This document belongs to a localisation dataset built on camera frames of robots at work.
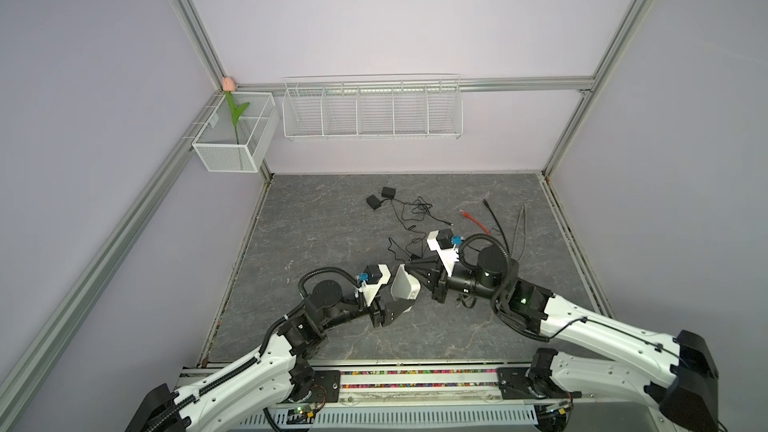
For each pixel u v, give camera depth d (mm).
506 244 995
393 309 607
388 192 1143
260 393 567
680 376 402
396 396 727
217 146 771
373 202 1113
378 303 667
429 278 610
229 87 894
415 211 1084
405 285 652
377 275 588
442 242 562
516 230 1042
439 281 569
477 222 1058
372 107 990
